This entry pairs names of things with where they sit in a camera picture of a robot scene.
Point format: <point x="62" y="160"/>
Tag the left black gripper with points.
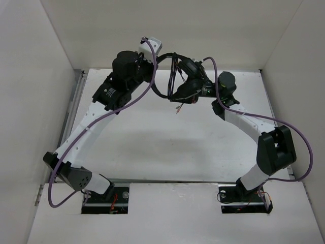
<point x="140" y="58"/>

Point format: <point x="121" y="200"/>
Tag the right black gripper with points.
<point x="189" y="92"/>

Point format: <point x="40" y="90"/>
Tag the black headphones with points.
<point x="182" y="69"/>

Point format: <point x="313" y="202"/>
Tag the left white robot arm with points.
<point x="130" y="69"/>

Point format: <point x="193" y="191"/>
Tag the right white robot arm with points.
<point x="275" y="147"/>

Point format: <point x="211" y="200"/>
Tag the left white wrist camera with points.
<point x="150" y="48"/>

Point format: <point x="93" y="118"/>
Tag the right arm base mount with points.
<point x="257" y="202"/>

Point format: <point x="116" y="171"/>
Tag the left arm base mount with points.
<point x="117" y="204"/>

